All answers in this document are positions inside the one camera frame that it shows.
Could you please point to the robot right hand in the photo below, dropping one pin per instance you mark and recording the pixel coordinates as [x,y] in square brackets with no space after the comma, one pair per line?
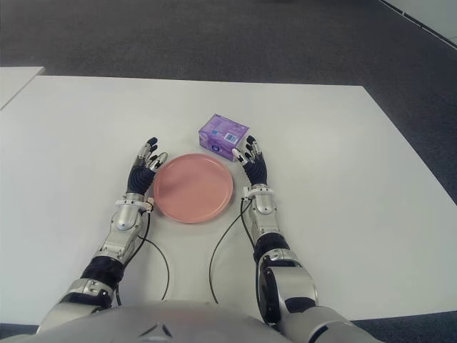
[257,171]

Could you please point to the robot left arm silver black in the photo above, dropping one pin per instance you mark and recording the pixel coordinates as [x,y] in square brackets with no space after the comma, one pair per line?
[123,221]

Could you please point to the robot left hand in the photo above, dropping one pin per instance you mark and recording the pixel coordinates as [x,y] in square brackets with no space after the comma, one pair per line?
[141,178]

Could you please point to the white table with black edge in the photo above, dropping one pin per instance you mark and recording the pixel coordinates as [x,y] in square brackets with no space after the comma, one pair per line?
[432,12]

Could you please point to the white side table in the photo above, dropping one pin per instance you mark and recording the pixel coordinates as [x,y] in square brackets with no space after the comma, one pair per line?
[16,82]

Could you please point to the robot right arm silver black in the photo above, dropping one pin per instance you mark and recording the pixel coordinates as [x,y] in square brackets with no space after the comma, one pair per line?
[285,282]

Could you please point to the pink round plate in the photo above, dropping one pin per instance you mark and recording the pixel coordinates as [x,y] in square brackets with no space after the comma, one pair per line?
[193,187]

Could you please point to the silver robot torso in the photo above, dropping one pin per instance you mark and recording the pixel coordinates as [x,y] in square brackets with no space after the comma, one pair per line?
[178,321]

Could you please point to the purple tissue paper pack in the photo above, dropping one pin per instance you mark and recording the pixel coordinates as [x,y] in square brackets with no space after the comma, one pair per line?
[219,134]

